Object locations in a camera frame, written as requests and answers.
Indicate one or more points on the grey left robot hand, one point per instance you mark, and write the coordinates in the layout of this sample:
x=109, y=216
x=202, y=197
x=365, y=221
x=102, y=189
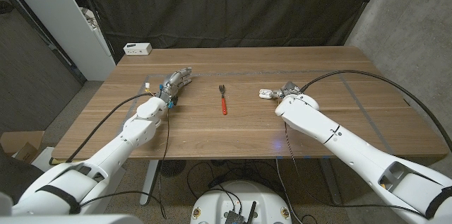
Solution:
x=175, y=83

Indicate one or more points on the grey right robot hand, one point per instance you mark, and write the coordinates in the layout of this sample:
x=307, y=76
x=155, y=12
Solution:
x=287, y=89

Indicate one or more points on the white AirPods case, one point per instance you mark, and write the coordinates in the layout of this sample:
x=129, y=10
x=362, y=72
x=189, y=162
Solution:
x=265, y=93

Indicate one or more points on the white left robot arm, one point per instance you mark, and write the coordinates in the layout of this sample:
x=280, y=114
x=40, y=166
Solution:
x=106, y=153

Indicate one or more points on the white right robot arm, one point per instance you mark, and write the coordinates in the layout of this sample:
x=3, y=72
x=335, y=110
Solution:
x=353, y=142

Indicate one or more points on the white power strip box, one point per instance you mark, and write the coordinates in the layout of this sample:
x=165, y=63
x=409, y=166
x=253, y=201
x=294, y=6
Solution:
x=137, y=48

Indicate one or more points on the black round floor fan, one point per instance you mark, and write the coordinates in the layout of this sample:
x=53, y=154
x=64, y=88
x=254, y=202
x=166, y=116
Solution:
x=172, y=167

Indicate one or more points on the black fabric backdrop curtain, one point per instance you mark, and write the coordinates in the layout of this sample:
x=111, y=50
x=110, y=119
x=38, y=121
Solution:
x=229, y=8

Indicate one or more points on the grey table leg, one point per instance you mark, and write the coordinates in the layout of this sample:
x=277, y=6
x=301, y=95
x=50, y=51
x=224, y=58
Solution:
x=330, y=181

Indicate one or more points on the white table leg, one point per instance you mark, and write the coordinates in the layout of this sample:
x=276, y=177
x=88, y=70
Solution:
x=149, y=181

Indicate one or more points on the black backdrop stand pole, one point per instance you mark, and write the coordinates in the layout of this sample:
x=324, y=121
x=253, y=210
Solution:
x=365, y=3

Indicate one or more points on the white robot torso base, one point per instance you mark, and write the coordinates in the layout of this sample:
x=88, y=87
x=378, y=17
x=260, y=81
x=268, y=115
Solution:
x=215, y=203

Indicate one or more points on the white shelf cabinet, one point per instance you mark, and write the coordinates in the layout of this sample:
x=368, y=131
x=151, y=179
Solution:
x=60, y=15

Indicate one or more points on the black antenna device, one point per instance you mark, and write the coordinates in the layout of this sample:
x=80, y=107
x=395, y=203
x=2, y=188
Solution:
x=236, y=217

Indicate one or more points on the grey perforated partition panel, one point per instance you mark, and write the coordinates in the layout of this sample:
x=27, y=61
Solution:
x=31, y=82

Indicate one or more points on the brown cardboard box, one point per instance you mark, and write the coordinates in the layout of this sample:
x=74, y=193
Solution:
x=21, y=142

